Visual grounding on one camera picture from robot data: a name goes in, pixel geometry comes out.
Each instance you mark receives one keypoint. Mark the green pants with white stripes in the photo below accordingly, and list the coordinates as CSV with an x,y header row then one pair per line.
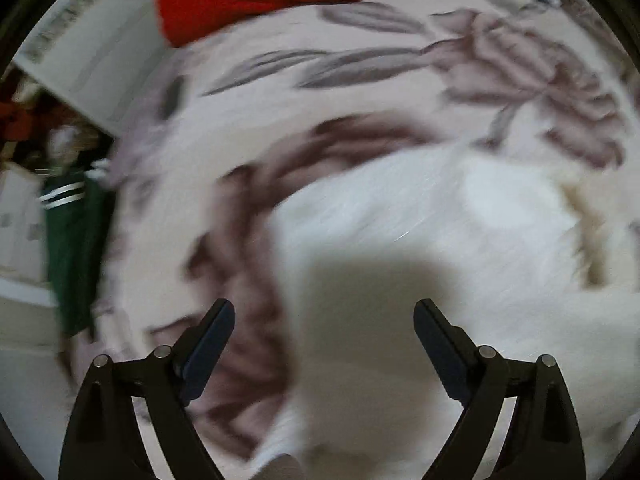
x,y
72,240

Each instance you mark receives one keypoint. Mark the floral bed blanket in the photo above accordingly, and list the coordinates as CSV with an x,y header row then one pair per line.
x,y
360,115

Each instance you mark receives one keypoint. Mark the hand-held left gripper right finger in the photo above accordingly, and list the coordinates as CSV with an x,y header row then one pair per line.
x,y
440,347

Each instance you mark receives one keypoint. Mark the white sliding wardrobe door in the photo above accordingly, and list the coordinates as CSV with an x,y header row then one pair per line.
x,y
100,45

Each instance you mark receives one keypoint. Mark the white towel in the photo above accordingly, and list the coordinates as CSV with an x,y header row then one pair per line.
x,y
400,210

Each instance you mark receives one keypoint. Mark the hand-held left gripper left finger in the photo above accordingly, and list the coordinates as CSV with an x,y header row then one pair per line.
x,y
210,345

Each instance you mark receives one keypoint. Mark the hanging red clothes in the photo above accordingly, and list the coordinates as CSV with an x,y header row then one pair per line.
x,y
14,120

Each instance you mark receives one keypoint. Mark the white drawer unit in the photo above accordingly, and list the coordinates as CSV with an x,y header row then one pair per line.
x,y
20,220

